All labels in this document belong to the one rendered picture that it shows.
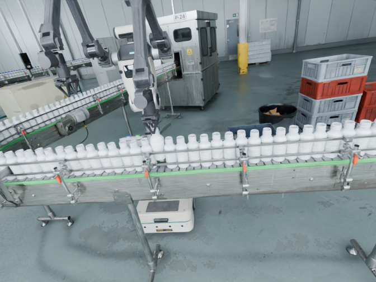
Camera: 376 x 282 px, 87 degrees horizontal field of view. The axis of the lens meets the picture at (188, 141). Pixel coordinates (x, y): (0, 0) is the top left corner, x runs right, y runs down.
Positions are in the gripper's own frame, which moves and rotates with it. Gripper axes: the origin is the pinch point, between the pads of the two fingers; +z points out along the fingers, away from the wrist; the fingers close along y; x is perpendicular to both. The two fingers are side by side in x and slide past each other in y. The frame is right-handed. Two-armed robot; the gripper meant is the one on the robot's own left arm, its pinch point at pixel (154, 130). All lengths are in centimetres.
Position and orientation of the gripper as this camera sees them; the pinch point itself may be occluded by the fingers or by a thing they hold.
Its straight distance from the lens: 97.6
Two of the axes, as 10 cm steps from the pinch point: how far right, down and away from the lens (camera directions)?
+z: 1.2, 8.8, 4.6
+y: 0.7, -4.7, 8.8
